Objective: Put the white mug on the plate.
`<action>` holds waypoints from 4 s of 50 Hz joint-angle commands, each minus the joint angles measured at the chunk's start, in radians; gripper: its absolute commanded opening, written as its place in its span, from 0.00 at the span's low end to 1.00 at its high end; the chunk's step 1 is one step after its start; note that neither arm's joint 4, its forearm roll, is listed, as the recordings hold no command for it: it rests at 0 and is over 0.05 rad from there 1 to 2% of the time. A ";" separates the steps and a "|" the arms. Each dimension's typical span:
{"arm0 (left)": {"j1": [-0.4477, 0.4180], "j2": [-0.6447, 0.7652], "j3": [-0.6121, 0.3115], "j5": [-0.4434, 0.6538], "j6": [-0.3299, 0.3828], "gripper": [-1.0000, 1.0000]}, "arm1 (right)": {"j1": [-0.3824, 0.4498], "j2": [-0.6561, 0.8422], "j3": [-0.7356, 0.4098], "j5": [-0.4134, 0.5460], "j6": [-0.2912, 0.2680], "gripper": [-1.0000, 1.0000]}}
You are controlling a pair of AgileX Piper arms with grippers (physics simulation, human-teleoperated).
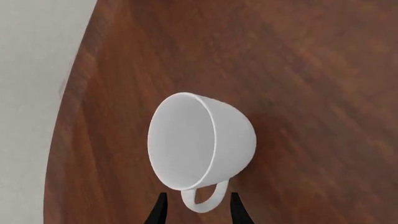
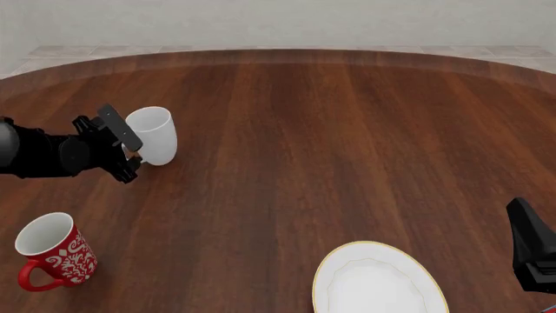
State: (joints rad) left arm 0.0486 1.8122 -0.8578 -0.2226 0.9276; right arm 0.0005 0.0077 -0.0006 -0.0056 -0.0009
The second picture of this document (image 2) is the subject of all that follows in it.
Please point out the white plate with gold rim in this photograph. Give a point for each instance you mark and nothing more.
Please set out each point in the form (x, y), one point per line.
(373, 280)

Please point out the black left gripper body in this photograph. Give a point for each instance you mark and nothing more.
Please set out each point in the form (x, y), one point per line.
(102, 153)

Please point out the red mug with white pattern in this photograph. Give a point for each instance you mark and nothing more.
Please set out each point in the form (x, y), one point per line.
(65, 254)

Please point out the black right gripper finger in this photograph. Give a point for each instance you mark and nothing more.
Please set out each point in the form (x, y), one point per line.
(532, 231)

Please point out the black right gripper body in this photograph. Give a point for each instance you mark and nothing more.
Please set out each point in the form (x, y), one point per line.
(540, 275)

